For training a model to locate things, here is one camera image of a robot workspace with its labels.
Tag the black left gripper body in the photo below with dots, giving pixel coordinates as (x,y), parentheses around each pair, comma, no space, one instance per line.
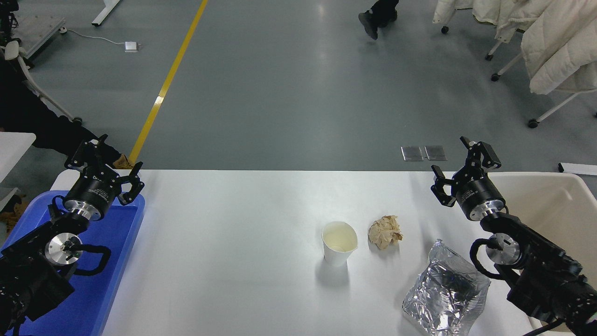
(93,191)

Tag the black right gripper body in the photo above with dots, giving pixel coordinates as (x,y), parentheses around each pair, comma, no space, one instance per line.
(478,193)

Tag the tan paper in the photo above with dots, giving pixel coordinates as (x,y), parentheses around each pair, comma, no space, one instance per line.
(385,232)

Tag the silver foil bag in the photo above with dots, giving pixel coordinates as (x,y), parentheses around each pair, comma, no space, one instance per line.
(443,294)

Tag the white paper cup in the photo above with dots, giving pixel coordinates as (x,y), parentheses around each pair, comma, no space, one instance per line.
(336,254)

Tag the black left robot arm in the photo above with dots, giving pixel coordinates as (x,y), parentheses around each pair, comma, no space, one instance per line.
(28,280)

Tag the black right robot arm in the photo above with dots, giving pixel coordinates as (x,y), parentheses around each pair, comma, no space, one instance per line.
(545,275)

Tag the metal floor plate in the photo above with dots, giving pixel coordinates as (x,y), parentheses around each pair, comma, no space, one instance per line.
(412,153)
(435,153)

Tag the blue plastic tray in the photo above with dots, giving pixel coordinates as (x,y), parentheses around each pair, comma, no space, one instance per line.
(107,261)

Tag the person in black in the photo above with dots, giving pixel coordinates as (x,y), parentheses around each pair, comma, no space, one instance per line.
(28,116)

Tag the small white side table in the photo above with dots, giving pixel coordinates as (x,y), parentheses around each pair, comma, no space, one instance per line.
(11,147)

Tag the large pale plastic bin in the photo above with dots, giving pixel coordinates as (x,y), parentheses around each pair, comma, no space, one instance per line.
(559,210)

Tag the white flat slab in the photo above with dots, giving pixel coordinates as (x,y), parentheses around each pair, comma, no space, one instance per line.
(578,169)

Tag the white office chair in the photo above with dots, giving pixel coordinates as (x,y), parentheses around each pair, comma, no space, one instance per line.
(13,49)

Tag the grey flat platform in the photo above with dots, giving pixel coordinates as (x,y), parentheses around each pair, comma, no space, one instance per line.
(39,30)

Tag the white padded jacket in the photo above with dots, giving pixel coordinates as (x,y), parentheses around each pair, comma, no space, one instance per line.
(513,14)
(447,9)
(559,46)

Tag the person with black shoes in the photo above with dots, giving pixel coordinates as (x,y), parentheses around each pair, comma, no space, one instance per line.
(378,14)

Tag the white chair frame with casters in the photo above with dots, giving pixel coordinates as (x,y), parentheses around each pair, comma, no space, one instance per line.
(445,30)
(533,123)
(488,57)

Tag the white metal frame foot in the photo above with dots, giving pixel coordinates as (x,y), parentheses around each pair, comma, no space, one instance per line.
(105,13)

